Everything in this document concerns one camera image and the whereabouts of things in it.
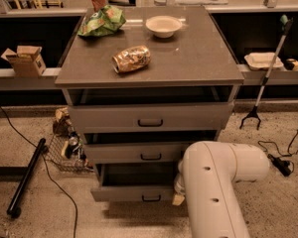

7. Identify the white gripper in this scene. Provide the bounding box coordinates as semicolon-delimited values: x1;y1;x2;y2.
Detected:
172;160;186;206

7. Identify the grey bottom drawer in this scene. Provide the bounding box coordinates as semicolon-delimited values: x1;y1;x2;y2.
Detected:
90;162;178;202

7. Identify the grey drawer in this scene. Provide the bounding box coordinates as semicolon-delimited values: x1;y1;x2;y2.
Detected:
84;141;193;164
69;103;233;134
90;162;178;202

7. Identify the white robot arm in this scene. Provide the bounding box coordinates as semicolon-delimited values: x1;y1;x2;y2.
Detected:
173;141;270;238

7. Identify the grey middle drawer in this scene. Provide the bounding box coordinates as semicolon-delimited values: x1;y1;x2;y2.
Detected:
84;141;193;164

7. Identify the grey top drawer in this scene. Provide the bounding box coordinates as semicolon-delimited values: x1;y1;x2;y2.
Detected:
69;103;233;134

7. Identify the grey drawer cabinet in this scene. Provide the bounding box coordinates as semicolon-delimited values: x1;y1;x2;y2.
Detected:
54;5;245;192

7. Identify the crushed orange soda can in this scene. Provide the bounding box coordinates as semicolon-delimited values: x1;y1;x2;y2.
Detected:
112;46;151;73

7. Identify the white takeout tray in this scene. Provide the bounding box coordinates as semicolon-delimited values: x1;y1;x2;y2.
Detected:
244;53;274;70

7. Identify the black tube on floor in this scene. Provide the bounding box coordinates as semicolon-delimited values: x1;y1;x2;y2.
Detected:
7;138;46;218

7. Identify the white paper bowl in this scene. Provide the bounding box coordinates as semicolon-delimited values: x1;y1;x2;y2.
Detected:
146;16;182;39

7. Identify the yellow tape measure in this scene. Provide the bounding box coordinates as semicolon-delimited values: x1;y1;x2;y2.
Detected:
284;59;298;70

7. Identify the green chip bag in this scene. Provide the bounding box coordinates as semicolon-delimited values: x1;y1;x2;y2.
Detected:
77;5;126;37

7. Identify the small cardboard box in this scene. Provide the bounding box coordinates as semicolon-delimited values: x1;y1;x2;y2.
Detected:
1;46;46;77

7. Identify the reacher grabber tool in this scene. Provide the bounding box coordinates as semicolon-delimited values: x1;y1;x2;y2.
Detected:
239;14;293;129

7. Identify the black power adapter with cable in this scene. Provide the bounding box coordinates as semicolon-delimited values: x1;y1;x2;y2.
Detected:
257;127;298;177

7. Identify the wire basket with trash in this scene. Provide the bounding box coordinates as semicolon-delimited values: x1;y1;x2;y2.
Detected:
48;107;93;173

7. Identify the black floor cable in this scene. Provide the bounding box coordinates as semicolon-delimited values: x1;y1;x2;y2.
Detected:
0;86;79;238

